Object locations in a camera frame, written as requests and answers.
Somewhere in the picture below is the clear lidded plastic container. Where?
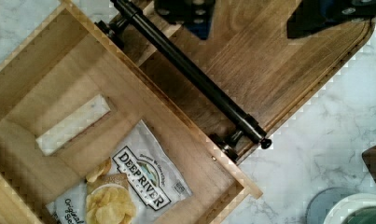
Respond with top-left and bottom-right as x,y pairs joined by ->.
305,188 -> 376,224

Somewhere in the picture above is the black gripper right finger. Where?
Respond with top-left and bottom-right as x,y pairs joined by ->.
286,0 -> 376,39

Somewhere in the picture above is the wooden cutting board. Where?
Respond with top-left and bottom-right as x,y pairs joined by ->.
121,0 -> 375,162

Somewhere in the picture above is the Deep River chips bag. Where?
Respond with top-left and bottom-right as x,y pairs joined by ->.
47,121 -> 192,224

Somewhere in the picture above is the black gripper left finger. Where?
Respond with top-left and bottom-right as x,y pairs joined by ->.
154,0 -> 216,40

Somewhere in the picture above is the wooden drawer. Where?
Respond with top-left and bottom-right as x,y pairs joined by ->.
0,0 -> 261,224

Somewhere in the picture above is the black drawer handle bar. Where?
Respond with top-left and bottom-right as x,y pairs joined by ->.
95,0 -> 272,161

